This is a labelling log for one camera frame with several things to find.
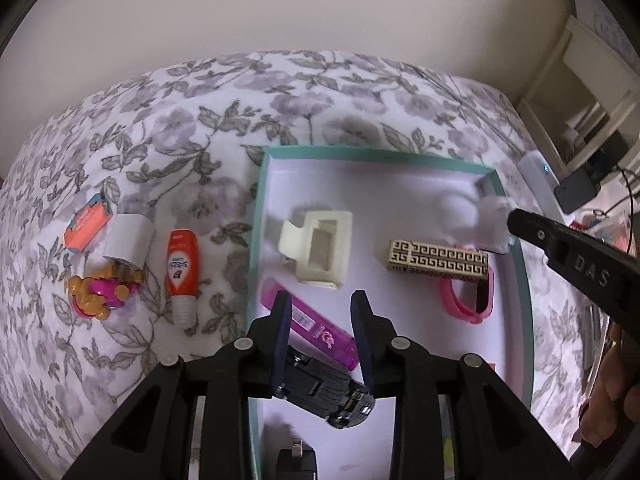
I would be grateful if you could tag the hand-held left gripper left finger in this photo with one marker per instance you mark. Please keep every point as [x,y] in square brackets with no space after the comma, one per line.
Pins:
[280,340]

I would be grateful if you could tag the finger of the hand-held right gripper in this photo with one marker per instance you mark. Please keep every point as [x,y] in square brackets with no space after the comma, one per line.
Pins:
[575,260]

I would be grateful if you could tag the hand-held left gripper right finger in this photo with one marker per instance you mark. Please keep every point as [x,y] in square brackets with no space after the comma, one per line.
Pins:
[361,345]

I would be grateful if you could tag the purple plastic case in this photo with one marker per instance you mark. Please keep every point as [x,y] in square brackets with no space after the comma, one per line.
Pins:
[312,325]

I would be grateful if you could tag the black toy car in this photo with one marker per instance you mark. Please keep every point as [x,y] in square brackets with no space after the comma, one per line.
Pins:
[320,390]

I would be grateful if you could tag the white fluffy plush toy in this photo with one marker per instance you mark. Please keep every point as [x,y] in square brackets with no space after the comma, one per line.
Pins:
[460,215]

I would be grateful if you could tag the black plug charger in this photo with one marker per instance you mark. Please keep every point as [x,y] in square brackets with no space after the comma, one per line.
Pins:
[297,465]

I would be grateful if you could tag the teal box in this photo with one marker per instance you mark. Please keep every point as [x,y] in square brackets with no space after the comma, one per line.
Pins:
[400,200]

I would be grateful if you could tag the person's right hand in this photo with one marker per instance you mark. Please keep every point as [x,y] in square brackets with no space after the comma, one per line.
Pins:
[607,385]

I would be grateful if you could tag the black square device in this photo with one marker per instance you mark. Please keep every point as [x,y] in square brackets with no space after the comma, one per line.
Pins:
[575,192]

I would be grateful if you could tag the white power bank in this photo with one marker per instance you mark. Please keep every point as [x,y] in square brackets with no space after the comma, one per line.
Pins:
[542,180]

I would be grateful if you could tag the cream hair claw clip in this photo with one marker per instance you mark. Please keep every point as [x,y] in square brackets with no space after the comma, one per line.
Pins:
[292,242]

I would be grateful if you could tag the cream black patterned bar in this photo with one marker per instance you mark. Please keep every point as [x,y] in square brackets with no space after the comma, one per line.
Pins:
[440,260]

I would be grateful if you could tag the small orange bottle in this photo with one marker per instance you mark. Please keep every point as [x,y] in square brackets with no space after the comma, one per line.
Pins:
[180,270]

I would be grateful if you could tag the brown pink toy dog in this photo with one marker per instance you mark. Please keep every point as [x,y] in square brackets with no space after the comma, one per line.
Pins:
[105,290]

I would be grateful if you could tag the grey white tape roll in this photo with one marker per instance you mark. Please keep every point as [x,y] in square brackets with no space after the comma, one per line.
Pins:
[127,240]

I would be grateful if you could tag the cream shelf unit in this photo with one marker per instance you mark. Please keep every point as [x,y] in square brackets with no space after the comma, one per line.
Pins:
[565,60]

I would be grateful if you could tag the orange blue eraser case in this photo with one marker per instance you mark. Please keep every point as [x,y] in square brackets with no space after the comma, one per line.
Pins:
[86,222]

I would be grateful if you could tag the floral blanket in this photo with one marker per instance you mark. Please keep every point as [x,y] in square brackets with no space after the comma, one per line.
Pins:
[150,135]

